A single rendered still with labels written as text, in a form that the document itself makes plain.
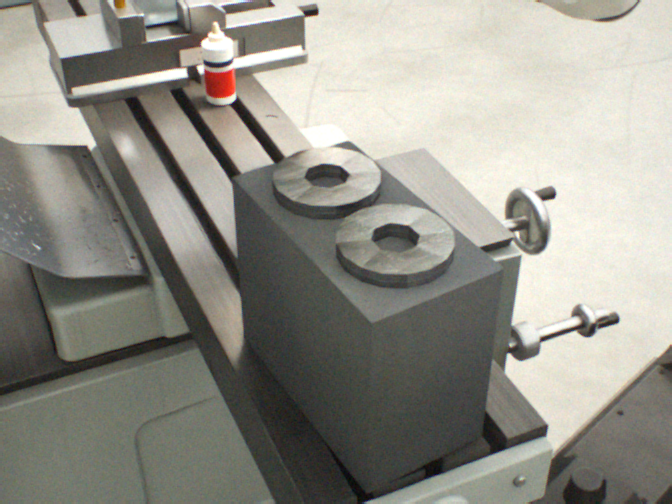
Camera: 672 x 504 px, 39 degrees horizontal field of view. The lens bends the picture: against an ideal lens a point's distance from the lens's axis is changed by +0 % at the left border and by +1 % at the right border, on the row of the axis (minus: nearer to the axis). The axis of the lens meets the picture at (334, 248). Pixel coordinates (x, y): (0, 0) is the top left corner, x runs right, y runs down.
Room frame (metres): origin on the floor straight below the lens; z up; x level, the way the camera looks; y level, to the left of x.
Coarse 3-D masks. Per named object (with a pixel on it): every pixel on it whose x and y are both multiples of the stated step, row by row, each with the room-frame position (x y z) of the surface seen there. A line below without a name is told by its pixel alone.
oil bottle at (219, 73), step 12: (216, 24) 1.16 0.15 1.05; (216, 36) 1.15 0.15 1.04; (204, 48) 1.15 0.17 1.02; (216, 48) 1.14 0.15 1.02; (228, 48) 1.15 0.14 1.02; (204, 60) 1.15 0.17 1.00; (216, 60) 1.14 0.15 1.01; (228, 60) 1.15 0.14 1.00; (204, 72) 1.15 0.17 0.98; (216, 72) 1.14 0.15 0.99; (228, 72) 1.15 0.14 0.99; (216, 84) 1.14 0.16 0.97; (228, 84) 1.15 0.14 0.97; (216, 96) 1.14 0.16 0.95; (228, 96) 1.15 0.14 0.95
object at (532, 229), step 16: (512, 192) 1.32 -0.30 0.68; (528, 192) 1.29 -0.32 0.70; (544, 192) 1.30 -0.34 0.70; (512, 208) 1.33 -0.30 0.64; (528, 208) 1.29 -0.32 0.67; (544, 208) 1.26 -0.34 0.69; (512, 224) 1.27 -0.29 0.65; (528, 224) 1.28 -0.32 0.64; (544, 224) 1.25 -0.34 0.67; (528, 240) 1.28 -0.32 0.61; (544, 240) 1.24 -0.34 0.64
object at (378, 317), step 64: (256, 192) 0.66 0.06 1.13; (320, 192) 0.64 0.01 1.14; (384, 192) 0.66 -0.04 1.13; (256, 256) 0.65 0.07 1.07; (320, 256) 0.57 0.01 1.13; (384, 256) 0.55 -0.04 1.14; (448, 256) 0.55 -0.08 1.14; (256, 320) 0.65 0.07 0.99; (320, 320) 0.55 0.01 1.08; (384, 320) 0.50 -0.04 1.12; (448, 320) 0.53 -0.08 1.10; (320, 384) 0.55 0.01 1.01; (384, 384) 0.50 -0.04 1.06; (448, 384) 0.53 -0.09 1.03; (384, 448) 0.50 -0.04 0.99; (448, 448) 0.54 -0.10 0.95
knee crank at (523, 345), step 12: (576, 312) 1.19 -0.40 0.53; (588, 312) 1.17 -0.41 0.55; (600, 312) 1.19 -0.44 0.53; (612, 312) 1.21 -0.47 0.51; (516, 324) 1.14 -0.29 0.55; (528, 324) 1.14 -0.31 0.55; (552, 324) 1.16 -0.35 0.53; (564, 324) 1.16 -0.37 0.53; (576, 324) 1.16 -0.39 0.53; (588, 324) 1.16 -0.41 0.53; (600, 324) 1.19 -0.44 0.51; (612, 324) 1.19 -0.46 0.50; (516, 336) 1.12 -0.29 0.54; (528, 336) 1.12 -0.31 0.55; (540, 336) 1.13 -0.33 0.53; (552, 336) 1.14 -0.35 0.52; (588, 336) 1.16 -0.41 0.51; (516, 348) 1.11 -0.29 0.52; (528, 348) 1.10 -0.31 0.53; (540, 348) 1.11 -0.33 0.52
